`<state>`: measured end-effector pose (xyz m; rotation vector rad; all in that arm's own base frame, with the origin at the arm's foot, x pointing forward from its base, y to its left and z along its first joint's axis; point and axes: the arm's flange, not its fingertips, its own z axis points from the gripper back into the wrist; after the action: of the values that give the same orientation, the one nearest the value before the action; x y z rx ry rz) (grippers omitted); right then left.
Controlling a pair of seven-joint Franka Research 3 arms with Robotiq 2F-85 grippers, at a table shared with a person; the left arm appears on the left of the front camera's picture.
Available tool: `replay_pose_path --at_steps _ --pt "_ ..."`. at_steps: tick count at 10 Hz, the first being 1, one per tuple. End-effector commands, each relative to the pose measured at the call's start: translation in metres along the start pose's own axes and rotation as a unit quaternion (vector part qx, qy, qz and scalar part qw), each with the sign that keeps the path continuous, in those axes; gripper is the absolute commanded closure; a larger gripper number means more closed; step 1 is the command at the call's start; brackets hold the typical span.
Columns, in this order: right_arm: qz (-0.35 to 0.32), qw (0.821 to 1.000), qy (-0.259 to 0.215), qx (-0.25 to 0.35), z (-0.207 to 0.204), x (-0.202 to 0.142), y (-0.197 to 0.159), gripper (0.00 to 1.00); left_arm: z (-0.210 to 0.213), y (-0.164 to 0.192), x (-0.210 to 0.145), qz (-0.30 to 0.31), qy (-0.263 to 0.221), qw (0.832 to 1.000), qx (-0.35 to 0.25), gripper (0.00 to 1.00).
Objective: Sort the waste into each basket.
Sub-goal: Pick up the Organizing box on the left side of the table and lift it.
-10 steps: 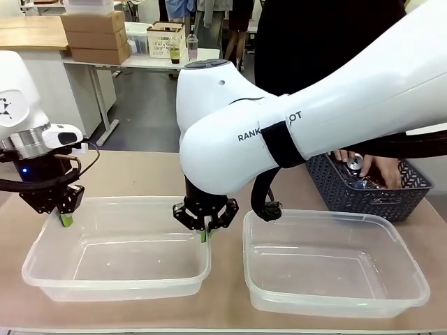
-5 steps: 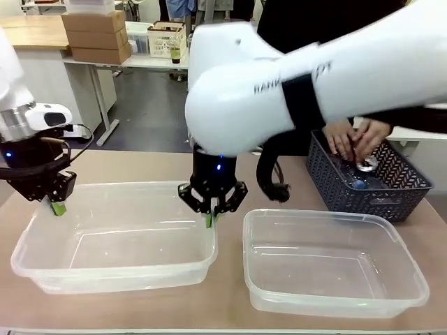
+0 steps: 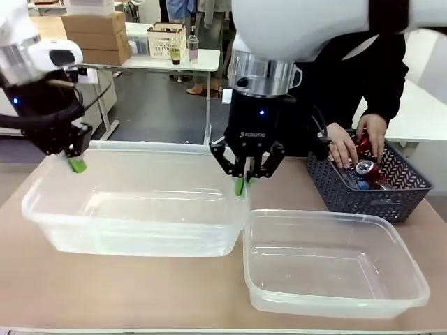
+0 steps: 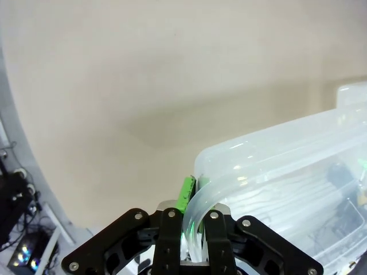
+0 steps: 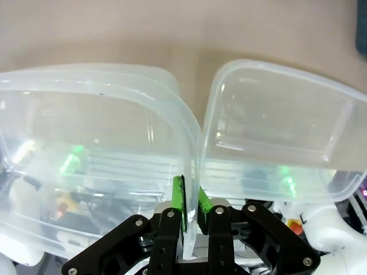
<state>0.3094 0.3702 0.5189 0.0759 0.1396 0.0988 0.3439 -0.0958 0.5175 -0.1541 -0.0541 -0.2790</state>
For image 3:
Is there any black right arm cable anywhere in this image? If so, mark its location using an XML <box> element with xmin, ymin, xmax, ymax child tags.
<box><xmin>309</xmin><ymin>104</ymin><xmax>335</xmax><ymax>160</ymax></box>

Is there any clear storage box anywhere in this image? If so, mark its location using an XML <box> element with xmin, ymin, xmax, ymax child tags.
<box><xmin>126</xmin><ymin>32</ymin><xmax>149</xmax><ymax>57</ymax></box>

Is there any standing person in background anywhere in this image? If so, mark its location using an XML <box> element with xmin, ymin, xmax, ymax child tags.
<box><xmin>186</xmin><ymin>0</ymin><xmax>233</xmax><ymax>98</ymax></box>

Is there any person's right forearm black sleeve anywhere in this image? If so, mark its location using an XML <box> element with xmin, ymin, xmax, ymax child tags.
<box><xmin>284</xmin><ymin>99</ymin><xmax>336</xmax><ymax>157</ymax></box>

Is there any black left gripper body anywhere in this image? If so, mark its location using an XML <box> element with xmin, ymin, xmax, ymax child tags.
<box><xmin>0</xmin><ymin>69</ymin><xmax>87</xmax><ymax>156</ymax></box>

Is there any large clear plastic bin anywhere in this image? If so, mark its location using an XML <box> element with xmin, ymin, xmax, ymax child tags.
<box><xmin>20</xmin><ymin>140</ymin><xmax>251</xmax><ymax>258</ymax></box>

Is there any person's left forearm black sleeve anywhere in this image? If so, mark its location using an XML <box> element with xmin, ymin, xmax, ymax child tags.
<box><xmin>351</xmin><ymin>59</ymin><xmax>410</xmax><ymax>128</ymax></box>

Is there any white plastic container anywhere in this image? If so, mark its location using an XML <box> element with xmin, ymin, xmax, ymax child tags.
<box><xmin>67</xmin><ymin>0</ymin><xmax>113</xmax><ymax>17</ymax></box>

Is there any white box with bottles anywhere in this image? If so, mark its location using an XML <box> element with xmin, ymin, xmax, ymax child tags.
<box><xmin>146</xmin><ymin>22</ymin><xmax>187</xmax><ymax>59</ymax></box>

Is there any crushed red soda can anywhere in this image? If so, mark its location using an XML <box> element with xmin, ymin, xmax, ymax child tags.
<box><xmin>354</xmin><ymin>159</ymin><xmax>377</xmax><ymax>176</ymax></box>
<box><xmin>354</xmin><ymin>133</ymin><xmax>374</xmax><ymax>154</ymax></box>
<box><xmin>369</xmin><ymin>169</ymin><xmax>389</xmax><ymax>186</ymax></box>

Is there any white side desk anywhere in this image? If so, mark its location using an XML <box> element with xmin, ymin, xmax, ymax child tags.
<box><xmin>82</xmin><ymin>64</ymin><xmax>120</xmax><ymax>142</ymax></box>

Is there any person's right hand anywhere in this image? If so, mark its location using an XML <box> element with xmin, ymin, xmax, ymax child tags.
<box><xmin>327</xmin><ymin>124</ymin><xmax>358</xmax><ymax>168</ymax></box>

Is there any white desk beside person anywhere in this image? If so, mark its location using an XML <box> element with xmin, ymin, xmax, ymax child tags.
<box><xmin>351</xmin><ymin>71</ymin><xmax>447</xmax><ymax>143</ymax></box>

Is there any person's torso black sweater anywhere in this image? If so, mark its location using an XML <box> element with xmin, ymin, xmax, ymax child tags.
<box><xmin>293</xmin><ymin>31</ymin><xmax>410</xmax><ymax>154</ymax></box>

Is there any small clear plastic bin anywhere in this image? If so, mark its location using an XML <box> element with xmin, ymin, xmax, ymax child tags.
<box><xmin>243</xmin><ymin>209</ymin><xmax>431</xmax><ymax>320</ymax></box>

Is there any brown cardboard box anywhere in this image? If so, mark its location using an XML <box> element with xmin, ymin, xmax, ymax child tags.
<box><xmin>79</xmin><ymin>46</ymin><xmax>133</xmax><ymax>66</ymax></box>
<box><xmin>65</xmin><ymin>29</ymin><xmax>129</xmax><ymax>52</ymax></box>
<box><xmin>61</xmin><ymin>11</ymin><xmax>127</xmax><ymax>35</ymax></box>

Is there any white background table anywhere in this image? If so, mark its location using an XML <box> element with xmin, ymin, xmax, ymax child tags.
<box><xmin>82</xmin><ymin>21</ymin><xmax>222</xmax><ymax>144</ymax></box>

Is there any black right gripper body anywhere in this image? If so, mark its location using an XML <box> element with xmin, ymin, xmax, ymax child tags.
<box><xmin>222</xmin><ymin>89</ymin><xmax>297</xmax><ymax>161</ymax></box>

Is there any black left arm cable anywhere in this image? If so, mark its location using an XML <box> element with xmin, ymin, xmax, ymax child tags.
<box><xmin>0</xmin><ymin>85</ymin><xmax>86</xmax><ymax>132</ymax></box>

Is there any person's left hand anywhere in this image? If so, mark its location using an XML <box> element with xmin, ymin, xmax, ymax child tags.
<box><xmin>357</xmin><ymin>113</ymin><xmax>388</xmax><ymax>162</ymax></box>

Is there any dark grey woven basket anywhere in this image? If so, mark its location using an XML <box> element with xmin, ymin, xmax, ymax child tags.
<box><xmin>306</xmin><ymin>128</ymin><xmax>435</xmax><ymax>224</ymax></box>

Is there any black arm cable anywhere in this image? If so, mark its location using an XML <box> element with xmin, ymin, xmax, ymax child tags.
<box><xmin>309</xmin><ymin>104</ymin><xmax>335</xmax><ymax>160</ymax></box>
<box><xmin>0</xmin><ymin>85</ymin><xmax>86</xmax><ymax>132</ymax></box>

